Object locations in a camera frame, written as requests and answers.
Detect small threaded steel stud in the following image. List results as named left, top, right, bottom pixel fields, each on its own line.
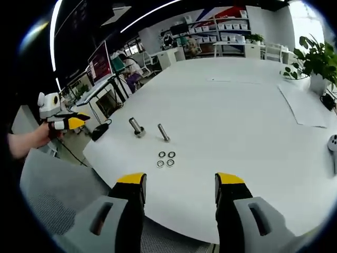
left=157, top=123, right=171, bottom=142

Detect large threaded steel stud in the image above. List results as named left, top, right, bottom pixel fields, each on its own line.
left=128, top=117, right=146, bottom=138

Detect person's left hand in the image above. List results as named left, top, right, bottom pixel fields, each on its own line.
left=35, top=122, right=64, bottom=147

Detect small potted plant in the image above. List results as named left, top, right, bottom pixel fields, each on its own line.
left=245, top=33, right=265, bottom=44

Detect black computer mouse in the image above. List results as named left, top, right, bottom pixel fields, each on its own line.
left=91, top=123, right=109, bottom=142

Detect grey mesh office chair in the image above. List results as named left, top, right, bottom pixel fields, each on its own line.
left=19, top=150, right=219, bottom=253

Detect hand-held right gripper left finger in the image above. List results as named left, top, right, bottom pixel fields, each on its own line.
left=54, top=172, right=147, bottom=253

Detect shelf with white bins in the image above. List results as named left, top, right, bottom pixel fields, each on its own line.
left=159, top=10, right=250, bottom=57

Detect small round-pot green plant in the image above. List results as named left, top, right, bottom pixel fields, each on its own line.
left=283, top=64, right=309, bottom=80

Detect white mesh chair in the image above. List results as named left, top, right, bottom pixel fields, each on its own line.
left=265, top=43, right=282, bottom=62

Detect white standing desk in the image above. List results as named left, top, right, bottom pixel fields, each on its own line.
left=75, top=76, right=130, bottom=124

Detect white hand controller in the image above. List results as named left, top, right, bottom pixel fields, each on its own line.
left=327, top=134, right=337, bottom=175

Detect white paper sheet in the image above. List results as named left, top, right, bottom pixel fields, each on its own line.
left=277, top=84, right=330, bottom=129

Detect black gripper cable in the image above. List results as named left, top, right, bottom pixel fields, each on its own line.
left=56, top=137, right=89, bottom=167

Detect computer monitor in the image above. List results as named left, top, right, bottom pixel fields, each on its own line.
left=87, top=40, right=113, bottom=85

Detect black device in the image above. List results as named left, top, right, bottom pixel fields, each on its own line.
left=320, top=93, right=337, bottom=111

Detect ceiling light strip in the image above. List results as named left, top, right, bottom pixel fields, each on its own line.
left=49, top=0, right=70, bottom=72
left=120, top=0, right=190, bottom=34

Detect large potted green plant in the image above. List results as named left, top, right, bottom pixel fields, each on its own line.
left=293, top=35, right=337, bottom=96

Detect white low cabinet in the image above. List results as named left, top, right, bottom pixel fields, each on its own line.
left=244, top=43, right=263, bottom=59

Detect white work table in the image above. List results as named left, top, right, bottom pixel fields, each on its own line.
left=212, top=41, right=247, bottom=57

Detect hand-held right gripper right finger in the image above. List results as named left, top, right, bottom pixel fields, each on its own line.
left=214, top=172, right=298, bottom=253

